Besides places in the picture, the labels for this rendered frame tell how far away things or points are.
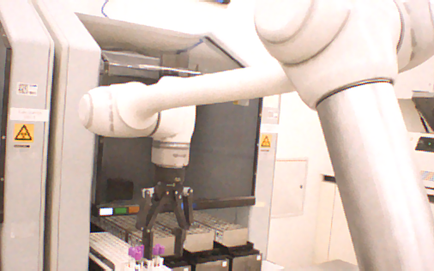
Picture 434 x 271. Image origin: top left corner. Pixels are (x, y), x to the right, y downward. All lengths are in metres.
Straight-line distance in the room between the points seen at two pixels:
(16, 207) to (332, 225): 2.80
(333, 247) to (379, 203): 3.20
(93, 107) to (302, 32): 0.55
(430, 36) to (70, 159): 0.96
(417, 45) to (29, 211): 1.01
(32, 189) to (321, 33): 0.94
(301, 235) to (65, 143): 2.66
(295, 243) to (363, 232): 3.13
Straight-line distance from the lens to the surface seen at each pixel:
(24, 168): 1.28
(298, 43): 0.55
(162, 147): 1.09
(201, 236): 1.57
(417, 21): 0.71
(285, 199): 3.47
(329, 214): 3.71
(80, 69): 1.31
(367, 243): 0.55
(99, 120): 0.97
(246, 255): 1.63
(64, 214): 1.34
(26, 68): 1.27
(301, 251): 3.75
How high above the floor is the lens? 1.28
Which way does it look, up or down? 3 degrees down
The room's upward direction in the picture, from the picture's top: 5 degrees clockwise
